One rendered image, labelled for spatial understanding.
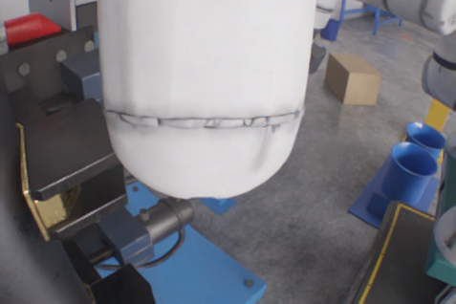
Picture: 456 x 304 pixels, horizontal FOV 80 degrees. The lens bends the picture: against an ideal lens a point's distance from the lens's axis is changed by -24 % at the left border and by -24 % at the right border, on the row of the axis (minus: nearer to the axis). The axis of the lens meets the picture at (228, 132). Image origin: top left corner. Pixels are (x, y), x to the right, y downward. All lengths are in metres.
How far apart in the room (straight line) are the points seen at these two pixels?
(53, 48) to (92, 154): 0.32
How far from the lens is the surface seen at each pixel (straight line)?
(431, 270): 0.83
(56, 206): 0.44
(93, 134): 0.47
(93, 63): 0.64
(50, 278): 0.62
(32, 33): 0.69
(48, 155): 0.46
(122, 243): 0.90
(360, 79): 2.87
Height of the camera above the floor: 1.25
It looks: 33 degrees down
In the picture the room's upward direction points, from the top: 4 degrees clockwise
